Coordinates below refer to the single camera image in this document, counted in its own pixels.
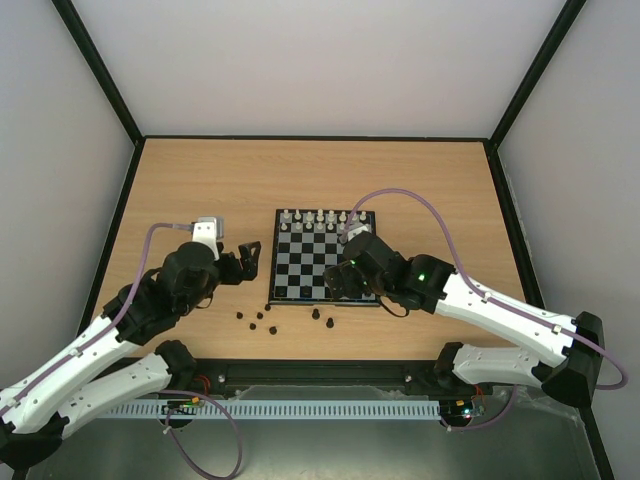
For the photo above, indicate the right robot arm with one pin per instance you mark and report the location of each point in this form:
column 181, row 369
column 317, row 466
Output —
column 559, row 354

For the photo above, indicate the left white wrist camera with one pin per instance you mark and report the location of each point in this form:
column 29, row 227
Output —
column 209, row 230

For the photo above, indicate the left controller board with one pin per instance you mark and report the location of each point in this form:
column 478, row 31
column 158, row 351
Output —
column 182, row 406

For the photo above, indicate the right controller board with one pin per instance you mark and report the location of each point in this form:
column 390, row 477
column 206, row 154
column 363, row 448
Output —
column 465, row 408

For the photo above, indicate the black frame post right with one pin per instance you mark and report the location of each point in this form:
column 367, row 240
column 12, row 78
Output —
column 560, row 28

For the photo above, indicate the black frame post left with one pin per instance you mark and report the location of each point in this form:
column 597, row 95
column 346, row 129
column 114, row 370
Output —
column 85, row 44

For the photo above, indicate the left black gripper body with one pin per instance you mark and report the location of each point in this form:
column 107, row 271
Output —
column 232, row 276

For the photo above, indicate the black frame post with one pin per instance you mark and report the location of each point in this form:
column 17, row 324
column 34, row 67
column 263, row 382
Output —
column 85, row 44
column 560, row 28

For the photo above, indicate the controller board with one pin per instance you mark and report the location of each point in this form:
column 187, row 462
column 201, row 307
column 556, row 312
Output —
column 465, row 408
column 182, row 406

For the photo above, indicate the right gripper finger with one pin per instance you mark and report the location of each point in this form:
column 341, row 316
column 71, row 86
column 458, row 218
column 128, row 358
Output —
column 354, row 284
column 334, row 282

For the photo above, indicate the grey slotted cable duct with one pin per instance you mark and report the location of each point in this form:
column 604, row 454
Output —
column 423, row 410

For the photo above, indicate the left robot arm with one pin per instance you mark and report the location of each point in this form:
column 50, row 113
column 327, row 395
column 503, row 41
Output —
column 73, row 388

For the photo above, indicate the black and grey chessboard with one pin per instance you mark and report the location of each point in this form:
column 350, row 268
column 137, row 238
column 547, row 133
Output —
column 299, row 258

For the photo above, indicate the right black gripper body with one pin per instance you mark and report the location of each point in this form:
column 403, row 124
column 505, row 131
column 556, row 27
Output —
column 345, row 279

